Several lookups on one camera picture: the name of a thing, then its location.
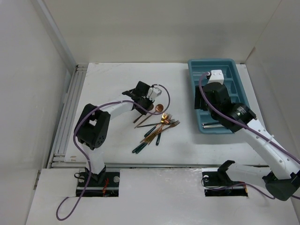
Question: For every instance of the copper fork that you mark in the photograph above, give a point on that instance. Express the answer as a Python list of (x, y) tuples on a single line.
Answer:
[(151, 137)]

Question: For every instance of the black spoon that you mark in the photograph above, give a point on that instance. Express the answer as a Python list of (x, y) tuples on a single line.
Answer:
[(210, 123)]

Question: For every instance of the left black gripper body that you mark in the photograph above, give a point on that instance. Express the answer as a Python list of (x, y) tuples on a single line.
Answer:
[(146, 103)]

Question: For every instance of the blue plastic cutlery tray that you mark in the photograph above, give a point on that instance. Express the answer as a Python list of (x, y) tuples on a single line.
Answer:
[(232, 81)]

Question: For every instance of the aluminium rail frame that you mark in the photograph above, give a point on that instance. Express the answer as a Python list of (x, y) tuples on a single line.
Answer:
[(64, 128)]

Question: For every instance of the silver round spoon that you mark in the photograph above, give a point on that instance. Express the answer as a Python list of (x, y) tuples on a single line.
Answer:
[(213, 126)]

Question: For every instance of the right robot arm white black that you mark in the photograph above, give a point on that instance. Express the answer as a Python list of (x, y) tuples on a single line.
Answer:
[(281, 177)]

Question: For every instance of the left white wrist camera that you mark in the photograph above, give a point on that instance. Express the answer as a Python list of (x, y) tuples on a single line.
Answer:
[(153, 93)]

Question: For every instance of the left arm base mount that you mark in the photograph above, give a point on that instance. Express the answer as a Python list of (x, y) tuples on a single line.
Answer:
[(107, 186)]

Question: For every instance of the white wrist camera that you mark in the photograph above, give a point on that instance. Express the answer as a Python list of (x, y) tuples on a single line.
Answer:
[(216, 76), (153, 93)]

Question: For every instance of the green loop handle utensil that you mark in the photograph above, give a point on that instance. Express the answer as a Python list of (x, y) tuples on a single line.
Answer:
[(139, 148)]

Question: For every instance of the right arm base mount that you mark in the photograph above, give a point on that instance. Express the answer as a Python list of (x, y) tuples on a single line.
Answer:
[(217, 183)]

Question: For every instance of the gold fork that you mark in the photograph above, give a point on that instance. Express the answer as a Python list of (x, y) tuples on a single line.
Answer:
[(164, 118)]

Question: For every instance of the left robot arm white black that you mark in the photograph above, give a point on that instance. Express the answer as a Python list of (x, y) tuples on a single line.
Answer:
[(91, 129)]

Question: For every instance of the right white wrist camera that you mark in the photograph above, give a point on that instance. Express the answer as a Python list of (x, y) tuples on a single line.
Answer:
[(216, 76)]

